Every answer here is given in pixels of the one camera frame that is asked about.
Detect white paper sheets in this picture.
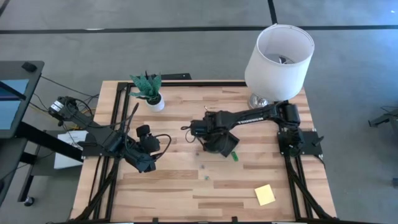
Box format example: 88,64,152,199
53,129,88,170

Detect yellow sticky note pad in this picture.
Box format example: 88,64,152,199
254,184,277,207

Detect green plant white pot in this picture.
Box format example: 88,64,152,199
128,70,165,113

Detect small black desk device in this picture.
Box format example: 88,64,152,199
21,62,38,73

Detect black floor stand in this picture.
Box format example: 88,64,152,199
368,105,398,129

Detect blue screen monitor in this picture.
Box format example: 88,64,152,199
0,79,30,130

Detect grey side desk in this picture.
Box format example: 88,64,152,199
0,60,45,139

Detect white shade silver table lamp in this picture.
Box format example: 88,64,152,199
244,23,315,110

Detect black mesh desk organizer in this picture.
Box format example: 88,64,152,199
203,133,241,159

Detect black aluminium table frame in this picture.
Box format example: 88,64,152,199
46,81,340,224

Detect black mounting plate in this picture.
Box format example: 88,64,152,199
160,73,193,81

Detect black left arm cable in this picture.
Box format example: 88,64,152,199
123,101,173,161

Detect black stand legs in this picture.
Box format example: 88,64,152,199
0,121,85,208

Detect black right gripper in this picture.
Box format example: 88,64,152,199
181,111,233,150

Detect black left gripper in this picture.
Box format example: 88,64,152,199
136,124,162,174

